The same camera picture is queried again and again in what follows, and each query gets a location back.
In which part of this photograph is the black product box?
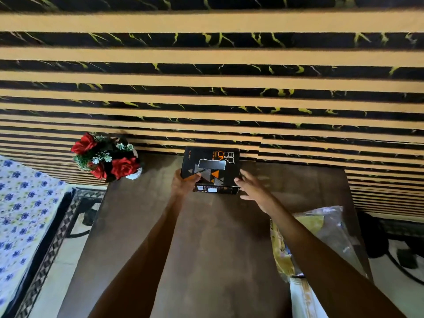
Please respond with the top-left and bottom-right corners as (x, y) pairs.
(180, 146), (241, 195)

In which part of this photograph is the white flower vase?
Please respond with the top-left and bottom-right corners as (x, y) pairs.
(125, 150), (143, 180)

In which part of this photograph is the person's left forearm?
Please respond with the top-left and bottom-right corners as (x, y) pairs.
(88, 195), (185, 318)

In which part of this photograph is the blue floral bedsheet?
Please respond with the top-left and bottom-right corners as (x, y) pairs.
(0, 155), (68, 308)

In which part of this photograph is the person's right forearm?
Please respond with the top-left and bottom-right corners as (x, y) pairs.
(265, 199), (407, 318)

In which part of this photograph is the clear plastic bag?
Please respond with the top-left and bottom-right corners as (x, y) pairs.
(270, 206), (368, 283)

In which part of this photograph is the person's right hand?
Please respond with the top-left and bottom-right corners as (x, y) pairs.
(234, 169), (276, 214)

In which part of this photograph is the yellow patterned cloth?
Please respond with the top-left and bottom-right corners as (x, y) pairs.
(290, 276), (328, 318)

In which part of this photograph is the red rose flower arrangement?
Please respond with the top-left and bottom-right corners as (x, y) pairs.
(70, 132), (141, 181)

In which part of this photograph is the person's left hand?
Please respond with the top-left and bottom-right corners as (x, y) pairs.
(171, 168), (202, 200)

